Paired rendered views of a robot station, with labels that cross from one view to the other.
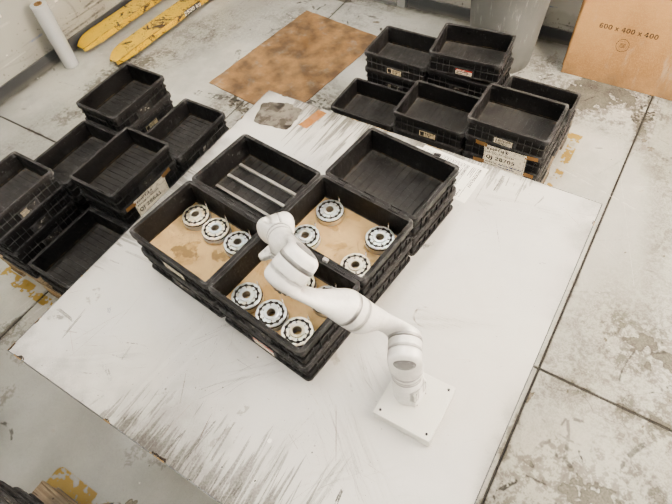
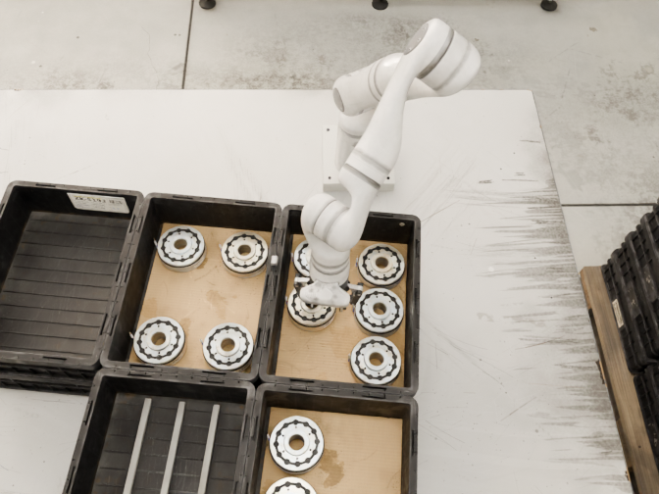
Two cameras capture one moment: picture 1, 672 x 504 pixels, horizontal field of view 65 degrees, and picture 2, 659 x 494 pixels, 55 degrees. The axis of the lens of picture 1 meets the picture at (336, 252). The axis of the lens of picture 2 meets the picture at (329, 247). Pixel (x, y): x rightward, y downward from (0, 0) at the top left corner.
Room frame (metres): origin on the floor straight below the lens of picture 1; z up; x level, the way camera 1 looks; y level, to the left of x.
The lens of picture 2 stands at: (1.32, 0.57, 2.08)
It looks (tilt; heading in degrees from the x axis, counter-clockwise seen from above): 60 degrees down; 228
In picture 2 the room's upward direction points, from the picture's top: 3 degrees clockwise
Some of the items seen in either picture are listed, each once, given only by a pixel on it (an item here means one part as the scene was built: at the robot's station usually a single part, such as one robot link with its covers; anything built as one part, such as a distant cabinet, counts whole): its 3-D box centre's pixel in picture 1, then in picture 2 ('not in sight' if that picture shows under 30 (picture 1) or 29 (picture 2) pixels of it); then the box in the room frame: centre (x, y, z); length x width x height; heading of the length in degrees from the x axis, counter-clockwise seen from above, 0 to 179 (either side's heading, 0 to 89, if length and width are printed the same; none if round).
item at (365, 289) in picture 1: (342, 234); (201, 292); (1.13, -0.03, 0.87); 0.40 x 0.30 x 0.11; 46
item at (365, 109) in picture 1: (373, 117); not in sight; (2.43, -0.32, 0.26); 0.40 x 0.30 x 0.23; 52
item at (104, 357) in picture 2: (341, 225); (197, 281); (1.13, -0.03, 0.92); 0.40 x 0.30 x 0.02; 46
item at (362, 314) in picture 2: (271, 313); (379, 310); (0.86, 0.23, 0.86); 0.10 x 0.10 x 0.01
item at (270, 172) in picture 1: (258, 187); (160, 493); (1.41, 0.26, 0.87); 0.40 x 0.30 x 0.11; 46
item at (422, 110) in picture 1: (437, 130); not in sight; (2.18, -0.64, 0.31); 0.40 x 0.30 x 0.34; 52
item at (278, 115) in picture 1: (276, 113); not in sight; (2.02, 0.19, 0.71); 0.22 x 0.19 x 0.01; 52
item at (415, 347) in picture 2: (283, 287); (345, 294); (0.92, 0.18, 0.92); 0.40 x 0.30 x 0.02; 46
